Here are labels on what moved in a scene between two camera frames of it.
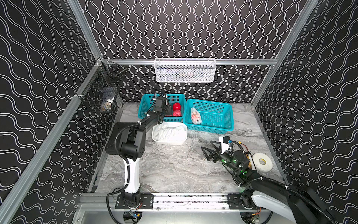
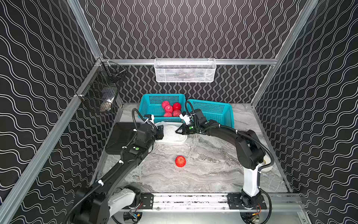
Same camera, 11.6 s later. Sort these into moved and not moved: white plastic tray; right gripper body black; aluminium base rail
Moved: right gripper body black
Not moved: white plastic tray; aluminium base rail
